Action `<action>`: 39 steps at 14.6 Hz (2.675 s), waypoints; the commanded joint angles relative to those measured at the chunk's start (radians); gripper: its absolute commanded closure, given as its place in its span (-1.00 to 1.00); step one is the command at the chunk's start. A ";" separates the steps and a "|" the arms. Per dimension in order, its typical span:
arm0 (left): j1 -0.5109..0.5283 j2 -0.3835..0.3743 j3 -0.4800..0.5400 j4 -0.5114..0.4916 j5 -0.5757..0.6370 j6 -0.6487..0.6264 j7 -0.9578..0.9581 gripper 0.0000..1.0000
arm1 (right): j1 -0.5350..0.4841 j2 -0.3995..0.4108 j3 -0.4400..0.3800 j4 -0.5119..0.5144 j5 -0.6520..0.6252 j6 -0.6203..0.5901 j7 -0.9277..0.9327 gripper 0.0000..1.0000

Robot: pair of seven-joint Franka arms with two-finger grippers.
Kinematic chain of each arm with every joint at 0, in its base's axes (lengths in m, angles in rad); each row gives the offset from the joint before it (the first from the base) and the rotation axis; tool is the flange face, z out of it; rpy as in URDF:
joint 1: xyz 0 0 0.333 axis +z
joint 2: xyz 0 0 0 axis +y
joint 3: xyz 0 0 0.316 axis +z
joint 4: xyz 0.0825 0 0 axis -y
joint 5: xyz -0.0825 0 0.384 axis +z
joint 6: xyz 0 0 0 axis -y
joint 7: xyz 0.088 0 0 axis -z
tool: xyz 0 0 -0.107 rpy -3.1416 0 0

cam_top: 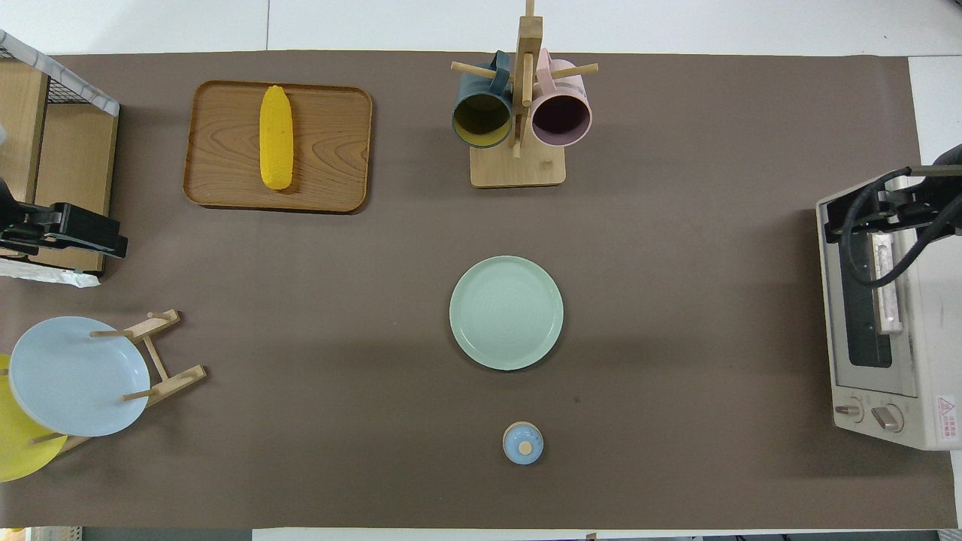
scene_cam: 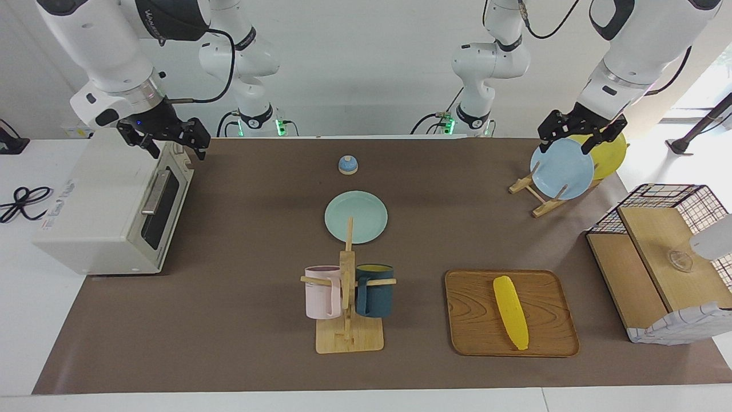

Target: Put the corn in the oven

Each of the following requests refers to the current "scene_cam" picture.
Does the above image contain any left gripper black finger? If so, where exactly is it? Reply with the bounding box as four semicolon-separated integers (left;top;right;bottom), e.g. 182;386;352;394
538;110;572;154
580;117;628;155

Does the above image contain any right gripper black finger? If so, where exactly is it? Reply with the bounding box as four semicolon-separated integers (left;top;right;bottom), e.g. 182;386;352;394
176;117;211;161
116;121;162;160

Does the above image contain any oven glass door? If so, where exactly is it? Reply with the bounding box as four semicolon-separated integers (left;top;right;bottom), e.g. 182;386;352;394
130;163;194;273

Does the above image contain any pale green plate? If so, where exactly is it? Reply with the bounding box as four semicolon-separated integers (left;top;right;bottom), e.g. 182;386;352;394
324;191;389;245

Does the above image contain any yellow corn cob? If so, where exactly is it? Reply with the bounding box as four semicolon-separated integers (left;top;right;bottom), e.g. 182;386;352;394
493;275;530;351

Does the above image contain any cream toaster oven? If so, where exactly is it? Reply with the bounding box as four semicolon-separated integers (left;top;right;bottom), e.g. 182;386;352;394
33;127;195;276

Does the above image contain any yellow plate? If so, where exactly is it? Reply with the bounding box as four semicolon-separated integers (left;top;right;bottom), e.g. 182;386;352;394
569;132;628;181

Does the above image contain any light blue plate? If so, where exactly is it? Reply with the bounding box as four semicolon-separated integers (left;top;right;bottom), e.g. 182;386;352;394
530;138;595;201

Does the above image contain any wooden plate rack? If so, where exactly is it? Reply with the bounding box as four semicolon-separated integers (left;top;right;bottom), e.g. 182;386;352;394
508;162;601;219

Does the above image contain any black stand leg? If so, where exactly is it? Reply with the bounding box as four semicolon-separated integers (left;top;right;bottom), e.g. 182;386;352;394
666;92;732;155

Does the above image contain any black device on table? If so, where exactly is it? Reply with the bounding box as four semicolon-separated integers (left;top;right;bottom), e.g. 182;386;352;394
0;119;30;155

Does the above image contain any small clear glass piece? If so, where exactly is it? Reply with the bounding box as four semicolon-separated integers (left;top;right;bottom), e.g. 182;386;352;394
666;247;694;273

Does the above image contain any white rounded device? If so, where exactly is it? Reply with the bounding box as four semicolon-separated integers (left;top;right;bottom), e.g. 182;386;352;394
689;215;732;261

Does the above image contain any brown table mat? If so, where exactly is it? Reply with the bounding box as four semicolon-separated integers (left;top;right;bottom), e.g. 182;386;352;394
31;136;732;395

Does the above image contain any pink mug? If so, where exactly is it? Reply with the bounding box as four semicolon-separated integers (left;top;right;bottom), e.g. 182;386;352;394
304;265;344;320

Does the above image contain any checkered white cloth liner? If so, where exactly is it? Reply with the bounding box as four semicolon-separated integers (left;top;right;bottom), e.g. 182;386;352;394
626;302;732;346

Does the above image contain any brown wooden tray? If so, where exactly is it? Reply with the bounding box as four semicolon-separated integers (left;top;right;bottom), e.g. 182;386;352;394
444;269;580;358

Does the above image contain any dark blue mug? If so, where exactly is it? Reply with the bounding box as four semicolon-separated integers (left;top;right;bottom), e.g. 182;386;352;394
355;263;395;319

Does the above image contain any wooden mug rack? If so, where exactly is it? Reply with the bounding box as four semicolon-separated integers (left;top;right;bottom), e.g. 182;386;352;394
300;216;397;354

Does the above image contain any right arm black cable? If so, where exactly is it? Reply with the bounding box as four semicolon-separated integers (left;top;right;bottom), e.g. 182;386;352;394
166;27;236;105

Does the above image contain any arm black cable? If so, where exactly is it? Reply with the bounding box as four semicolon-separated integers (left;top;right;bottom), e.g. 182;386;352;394
516;0;694;97
166;27;236;105

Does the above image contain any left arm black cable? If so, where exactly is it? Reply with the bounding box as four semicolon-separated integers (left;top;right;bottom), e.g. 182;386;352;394
516;0;694;97

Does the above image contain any wire basket with wooden boards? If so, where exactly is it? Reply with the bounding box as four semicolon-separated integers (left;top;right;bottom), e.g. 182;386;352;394
586;183;732;345

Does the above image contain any coiled black cable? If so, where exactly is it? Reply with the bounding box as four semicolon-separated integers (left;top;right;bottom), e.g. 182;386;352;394
0;186;53;224

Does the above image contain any black base cable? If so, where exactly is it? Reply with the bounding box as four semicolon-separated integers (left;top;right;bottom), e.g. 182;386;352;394
410;86;465;136

